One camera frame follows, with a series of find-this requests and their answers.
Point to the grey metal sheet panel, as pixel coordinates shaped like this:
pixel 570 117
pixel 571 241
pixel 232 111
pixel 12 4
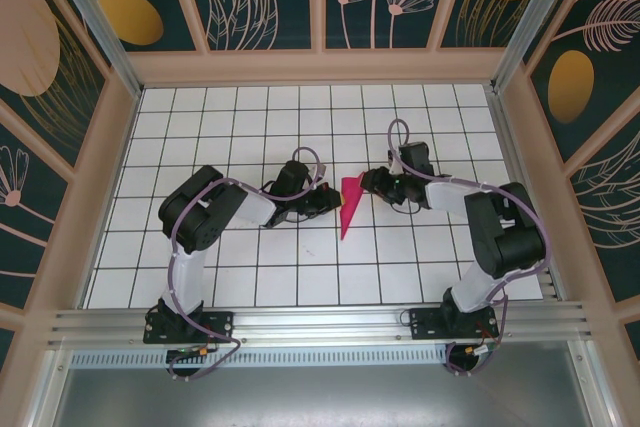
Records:
pixel 320 397

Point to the aluminium frame post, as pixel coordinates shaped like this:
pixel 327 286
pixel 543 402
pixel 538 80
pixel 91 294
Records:
pixel 527 22
pixel 106 32

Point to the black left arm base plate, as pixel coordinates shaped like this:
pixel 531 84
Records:
pixel 220 324

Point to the aluminium mounting rail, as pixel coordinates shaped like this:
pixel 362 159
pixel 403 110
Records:
pixel 320 322

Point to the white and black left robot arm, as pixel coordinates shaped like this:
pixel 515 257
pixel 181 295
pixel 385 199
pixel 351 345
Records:
pixel 250 209

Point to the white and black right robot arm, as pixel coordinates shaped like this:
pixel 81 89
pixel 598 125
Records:
pixel 445 197

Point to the aluminium side rail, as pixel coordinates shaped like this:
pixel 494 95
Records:
pixel 509 147

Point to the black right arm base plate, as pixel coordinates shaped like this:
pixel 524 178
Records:
pixel 425 324

